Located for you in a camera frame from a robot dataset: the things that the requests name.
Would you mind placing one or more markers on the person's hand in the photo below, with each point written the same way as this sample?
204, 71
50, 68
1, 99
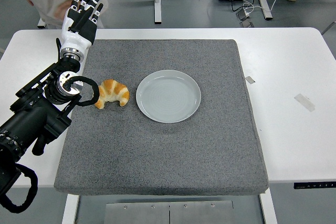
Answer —
62, 10

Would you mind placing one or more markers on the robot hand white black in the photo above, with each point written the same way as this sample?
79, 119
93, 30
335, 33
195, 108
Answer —
76, 37

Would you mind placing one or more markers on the croissant bread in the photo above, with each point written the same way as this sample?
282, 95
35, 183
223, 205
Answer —
115, 91

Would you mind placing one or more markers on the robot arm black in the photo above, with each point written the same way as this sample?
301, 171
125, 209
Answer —
26, 121

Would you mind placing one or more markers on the grey round plate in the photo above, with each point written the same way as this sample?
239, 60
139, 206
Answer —
168, 98

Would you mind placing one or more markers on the grey metal plate with screws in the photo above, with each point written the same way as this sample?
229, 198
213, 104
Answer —
136, 214

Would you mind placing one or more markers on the grey felt mat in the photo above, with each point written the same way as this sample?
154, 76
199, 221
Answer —
157, 150

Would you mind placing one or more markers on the grey power adapter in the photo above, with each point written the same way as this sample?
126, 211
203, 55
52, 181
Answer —
246, 23
242, 15

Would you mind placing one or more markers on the small clear tape piece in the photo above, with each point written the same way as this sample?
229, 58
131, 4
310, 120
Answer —
250, 80

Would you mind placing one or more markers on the large clear tape piece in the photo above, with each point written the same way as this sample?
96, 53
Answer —
304, 102

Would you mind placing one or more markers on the grey chair base leg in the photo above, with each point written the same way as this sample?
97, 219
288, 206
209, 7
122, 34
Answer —
329, 27

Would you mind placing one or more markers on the black table control panel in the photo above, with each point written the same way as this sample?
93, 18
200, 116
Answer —
315, 185

